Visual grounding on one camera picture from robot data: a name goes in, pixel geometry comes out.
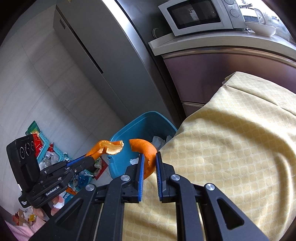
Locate teal plastic trash bin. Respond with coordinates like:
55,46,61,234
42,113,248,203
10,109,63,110
107,111,177,179

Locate pink sleeve forearm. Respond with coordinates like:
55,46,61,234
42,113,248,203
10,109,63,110
4,218,45,240

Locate white microwave oven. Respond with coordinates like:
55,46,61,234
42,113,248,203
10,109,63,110
159,0,247,36

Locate glass electric kettle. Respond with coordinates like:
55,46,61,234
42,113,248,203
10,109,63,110
239,4,266,25

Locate orange peel piece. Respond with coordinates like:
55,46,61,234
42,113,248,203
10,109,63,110
85,140,124,160
129,138,158,179

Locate person's left hand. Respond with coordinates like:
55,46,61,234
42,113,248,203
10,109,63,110
32,196,64,220

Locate yellow patterned tablecloth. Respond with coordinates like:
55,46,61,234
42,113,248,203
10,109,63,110
122,71,296,241

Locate silver double-door refrigerator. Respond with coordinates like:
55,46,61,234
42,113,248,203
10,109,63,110
53,1,184,126

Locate brown kitchen base cabinets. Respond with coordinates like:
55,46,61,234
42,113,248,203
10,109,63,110
163,47,295,115

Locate white ceramic bowl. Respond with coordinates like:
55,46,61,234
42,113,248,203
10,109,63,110
246,22,276,37

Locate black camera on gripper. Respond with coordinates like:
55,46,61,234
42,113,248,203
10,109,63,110
6,134,40,193

